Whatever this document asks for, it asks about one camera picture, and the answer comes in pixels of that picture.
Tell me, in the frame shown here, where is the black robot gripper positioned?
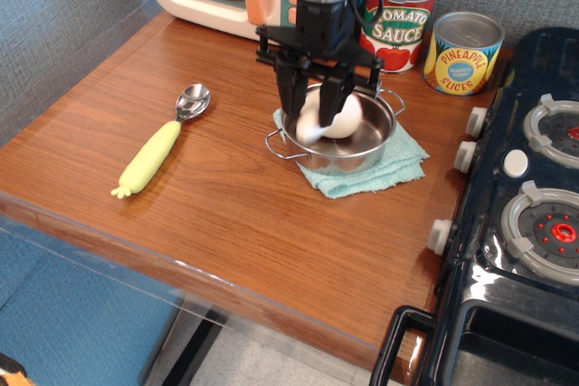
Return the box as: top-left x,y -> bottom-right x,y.
256,0 -> 384,127

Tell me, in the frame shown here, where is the white plush mushroom brown cap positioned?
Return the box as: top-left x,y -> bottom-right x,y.
295,88 -> 363,146

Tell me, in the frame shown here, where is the stainless steel pot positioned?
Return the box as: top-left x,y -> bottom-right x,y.
265,89 -> 405,176

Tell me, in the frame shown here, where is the light blue folded cloth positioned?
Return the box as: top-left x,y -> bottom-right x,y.
273,108 -> 430,199

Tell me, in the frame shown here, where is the tomato sauce can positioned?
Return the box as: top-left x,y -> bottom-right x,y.
359,0 -> 435,72

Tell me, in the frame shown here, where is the pineapple slices can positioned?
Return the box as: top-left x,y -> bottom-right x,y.
423,12 -> 505,96

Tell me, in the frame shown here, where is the black toy stove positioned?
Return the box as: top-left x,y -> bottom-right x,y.
371,27 -> 578,385

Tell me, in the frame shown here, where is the orange object at corner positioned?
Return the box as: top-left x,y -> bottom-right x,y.
0,353 -> 35,386

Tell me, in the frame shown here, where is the spoon with green handle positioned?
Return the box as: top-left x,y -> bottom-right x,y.
110,83 -> 211,199

